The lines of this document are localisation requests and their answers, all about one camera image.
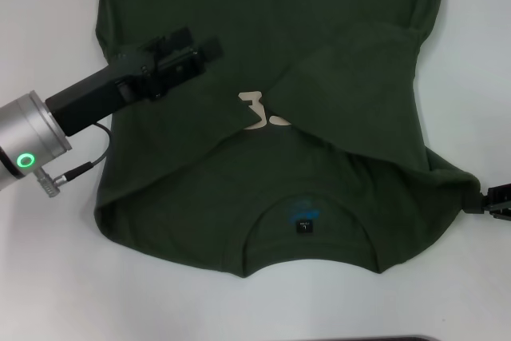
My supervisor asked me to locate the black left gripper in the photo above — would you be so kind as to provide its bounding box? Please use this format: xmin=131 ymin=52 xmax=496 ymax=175
xmin=44 ymin=26 xmax=225 ymax=137

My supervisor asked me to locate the dark green printed t-shirt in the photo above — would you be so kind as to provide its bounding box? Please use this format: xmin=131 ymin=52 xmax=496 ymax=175
xmin=94 ymin=0 xmax=486 ymax=280

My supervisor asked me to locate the left gripper cable with plug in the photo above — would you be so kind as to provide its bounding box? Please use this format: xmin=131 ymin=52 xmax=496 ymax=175
xmin=34 ymin=123 xmax=113 ymax=199

